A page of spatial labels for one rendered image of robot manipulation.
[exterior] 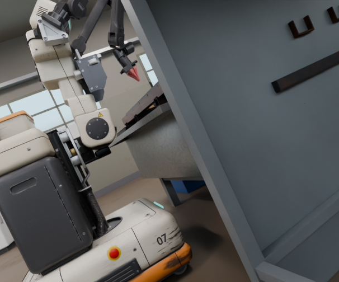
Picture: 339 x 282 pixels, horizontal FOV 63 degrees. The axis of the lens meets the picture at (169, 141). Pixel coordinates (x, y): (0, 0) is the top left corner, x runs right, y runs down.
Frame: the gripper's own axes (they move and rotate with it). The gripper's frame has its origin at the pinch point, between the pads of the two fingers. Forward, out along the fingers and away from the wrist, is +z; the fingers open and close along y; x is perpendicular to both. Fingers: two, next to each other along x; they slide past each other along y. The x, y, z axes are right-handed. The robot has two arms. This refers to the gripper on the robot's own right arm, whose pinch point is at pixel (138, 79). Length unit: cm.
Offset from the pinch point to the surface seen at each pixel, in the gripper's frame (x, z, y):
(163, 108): 45, 19, 21
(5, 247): -309, 47, 162
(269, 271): 89, 62, 46
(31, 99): -387, -121, 3
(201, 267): 33, 82, 45
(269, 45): 82, 23, -2
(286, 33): 82, 23, -10
